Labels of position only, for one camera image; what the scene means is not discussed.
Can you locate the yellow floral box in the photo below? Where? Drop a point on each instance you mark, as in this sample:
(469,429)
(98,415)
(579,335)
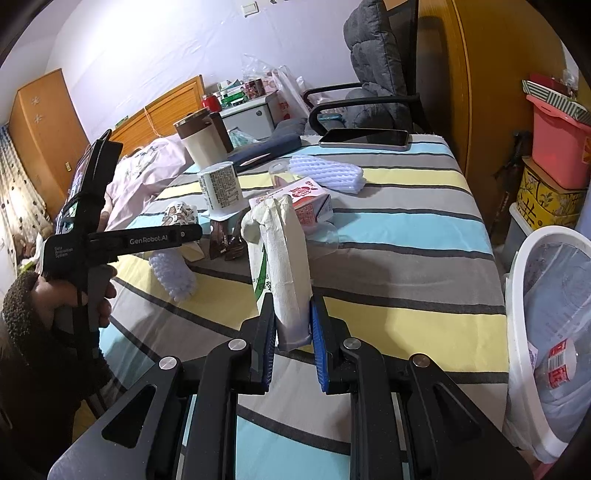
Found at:
(543,202)

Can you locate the beige brown thermos mug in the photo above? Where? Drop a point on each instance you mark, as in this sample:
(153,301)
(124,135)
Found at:
(204,137)

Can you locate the clear plastic bottle red label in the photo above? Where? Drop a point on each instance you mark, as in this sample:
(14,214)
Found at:
(558,367)

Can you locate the red mug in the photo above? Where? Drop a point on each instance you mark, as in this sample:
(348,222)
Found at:
(211,103)

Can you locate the wooden wardrobe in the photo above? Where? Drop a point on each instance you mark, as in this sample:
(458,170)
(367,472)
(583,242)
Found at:
(472,58)

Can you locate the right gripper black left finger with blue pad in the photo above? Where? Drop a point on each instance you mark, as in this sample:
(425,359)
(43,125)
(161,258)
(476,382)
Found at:
(179,414)

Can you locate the pink bedding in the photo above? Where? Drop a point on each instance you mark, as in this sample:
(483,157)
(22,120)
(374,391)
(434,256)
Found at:
(140,177)

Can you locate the striped tablecloth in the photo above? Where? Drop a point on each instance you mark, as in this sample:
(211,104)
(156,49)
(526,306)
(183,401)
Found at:
(414,273)

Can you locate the white storage box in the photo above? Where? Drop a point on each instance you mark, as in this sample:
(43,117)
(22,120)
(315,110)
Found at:
(518,231)

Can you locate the striped flat box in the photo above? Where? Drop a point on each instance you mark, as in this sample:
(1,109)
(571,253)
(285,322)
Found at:
(558,104)

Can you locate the clear plastic cup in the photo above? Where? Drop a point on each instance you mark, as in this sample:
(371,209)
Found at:
(322,241)

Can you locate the white round trash bin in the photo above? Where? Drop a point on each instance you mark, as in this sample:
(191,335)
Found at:
(547,294)

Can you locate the wooden headboard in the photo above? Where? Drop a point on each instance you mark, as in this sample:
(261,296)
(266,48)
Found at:
(156,119)

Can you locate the grey chair cushion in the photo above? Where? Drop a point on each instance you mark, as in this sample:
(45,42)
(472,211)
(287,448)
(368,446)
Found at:
(376,60)

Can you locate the black office chair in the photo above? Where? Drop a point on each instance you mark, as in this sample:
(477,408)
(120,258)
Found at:
(404,23)

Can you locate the brown snack wrapper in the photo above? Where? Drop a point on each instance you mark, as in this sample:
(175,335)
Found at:
(224,243)

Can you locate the white yogurt cup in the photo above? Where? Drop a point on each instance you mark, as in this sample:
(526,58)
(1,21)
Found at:
(222,192)

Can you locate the black smartphone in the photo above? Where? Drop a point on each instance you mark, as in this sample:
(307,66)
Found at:
(367,138)

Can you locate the pink plastic storage box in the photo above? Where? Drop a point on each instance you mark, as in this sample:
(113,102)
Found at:
(561,145)

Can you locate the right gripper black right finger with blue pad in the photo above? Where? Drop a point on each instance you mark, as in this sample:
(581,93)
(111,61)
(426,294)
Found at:
(409,419)

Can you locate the green patterned plastic bag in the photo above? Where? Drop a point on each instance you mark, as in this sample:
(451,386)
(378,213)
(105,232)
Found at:
(240,139)

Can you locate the dark blue glasses case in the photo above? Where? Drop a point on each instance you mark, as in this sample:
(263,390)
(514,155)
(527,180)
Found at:
(254,155)

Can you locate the white foam fruit net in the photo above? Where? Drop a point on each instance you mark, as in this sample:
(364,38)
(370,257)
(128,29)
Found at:
(337,176)

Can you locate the strawberry milk carton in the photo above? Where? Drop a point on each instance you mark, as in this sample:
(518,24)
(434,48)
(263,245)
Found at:
(312,202)

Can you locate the white bedside cabinet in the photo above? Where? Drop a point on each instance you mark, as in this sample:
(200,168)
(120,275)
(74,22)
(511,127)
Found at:
(258,117)

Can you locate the person left hand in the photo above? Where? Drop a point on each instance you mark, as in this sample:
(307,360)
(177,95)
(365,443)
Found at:
(48,296)

